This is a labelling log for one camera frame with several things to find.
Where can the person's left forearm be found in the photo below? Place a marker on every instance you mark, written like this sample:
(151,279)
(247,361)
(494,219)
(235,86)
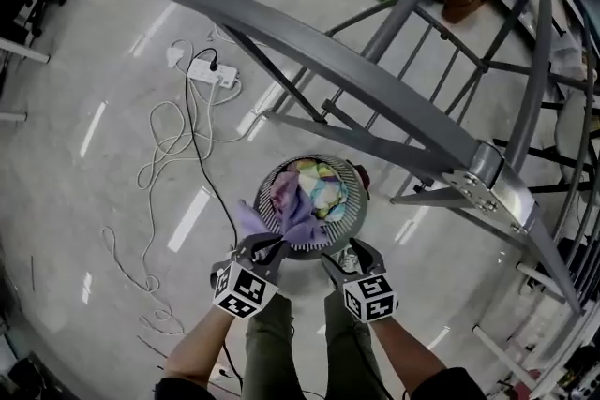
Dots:
(201,346)

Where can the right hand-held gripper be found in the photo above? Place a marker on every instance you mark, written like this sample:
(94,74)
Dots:
(370,300)

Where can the white plug adapter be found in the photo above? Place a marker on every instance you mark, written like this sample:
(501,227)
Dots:
(174,56)

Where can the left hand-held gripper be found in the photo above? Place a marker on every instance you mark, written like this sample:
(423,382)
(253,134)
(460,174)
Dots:
(244,290)

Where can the grey metal drying rack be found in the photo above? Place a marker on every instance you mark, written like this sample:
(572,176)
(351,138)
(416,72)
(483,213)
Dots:
(328,58)

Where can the grey chair with black legs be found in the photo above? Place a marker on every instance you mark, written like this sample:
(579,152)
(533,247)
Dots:
(569,131)

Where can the person's right forearm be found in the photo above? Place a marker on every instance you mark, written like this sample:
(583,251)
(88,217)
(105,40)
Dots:
(403,351)

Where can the rainbow striped shirt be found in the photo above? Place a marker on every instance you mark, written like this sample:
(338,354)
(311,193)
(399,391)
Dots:
(323,192)

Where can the person's black shirt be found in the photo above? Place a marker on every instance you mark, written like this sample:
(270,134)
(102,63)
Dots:
(445,386)

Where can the white chair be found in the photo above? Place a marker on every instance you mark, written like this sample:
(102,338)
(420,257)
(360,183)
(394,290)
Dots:
(499,344)

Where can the person's right shoe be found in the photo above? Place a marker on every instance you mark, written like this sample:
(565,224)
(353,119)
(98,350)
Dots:
(348,260)

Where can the white power strip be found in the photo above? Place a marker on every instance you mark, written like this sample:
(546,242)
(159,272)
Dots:
(220,72)

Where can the purple t-shirt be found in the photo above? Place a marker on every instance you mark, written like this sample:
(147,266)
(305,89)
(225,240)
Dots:
(293,211)

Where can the brown bag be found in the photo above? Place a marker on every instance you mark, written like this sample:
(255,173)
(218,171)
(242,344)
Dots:
(461,2)

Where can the grey slatted laundry basket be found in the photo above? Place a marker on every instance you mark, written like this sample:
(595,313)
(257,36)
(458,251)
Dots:
(358,211)

